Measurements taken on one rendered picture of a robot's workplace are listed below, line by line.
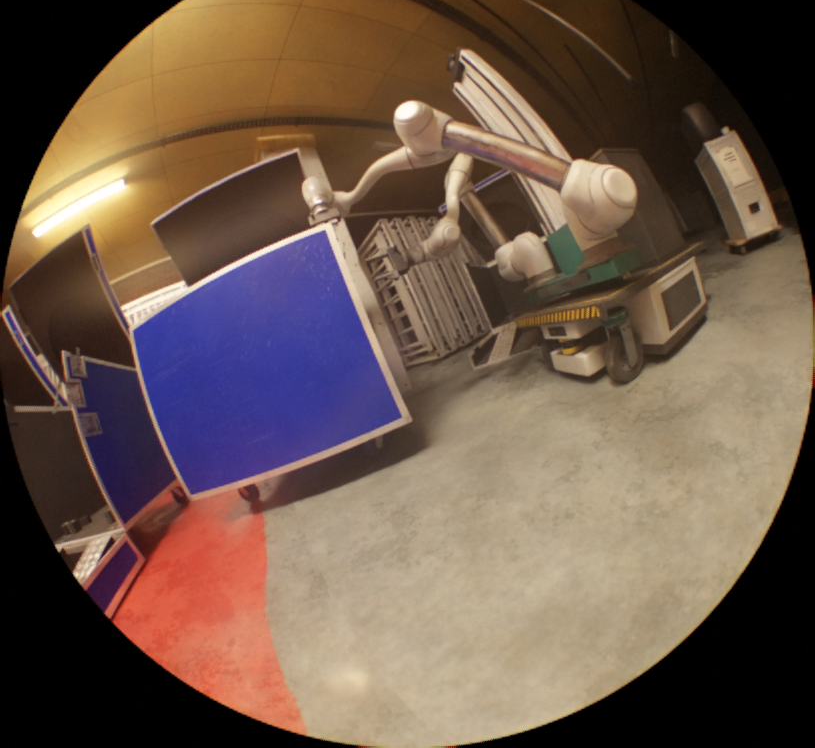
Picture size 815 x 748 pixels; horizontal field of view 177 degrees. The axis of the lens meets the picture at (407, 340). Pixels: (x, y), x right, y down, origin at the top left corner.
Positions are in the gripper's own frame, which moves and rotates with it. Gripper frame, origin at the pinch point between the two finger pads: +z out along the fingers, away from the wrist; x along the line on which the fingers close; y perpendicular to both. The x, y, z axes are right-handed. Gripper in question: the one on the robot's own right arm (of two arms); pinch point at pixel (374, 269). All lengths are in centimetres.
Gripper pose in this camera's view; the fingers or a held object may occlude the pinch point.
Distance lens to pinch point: 116.6
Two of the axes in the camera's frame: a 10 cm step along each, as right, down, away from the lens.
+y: 1.0, -2.8, -9.5
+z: -9.0, 3.8, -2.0
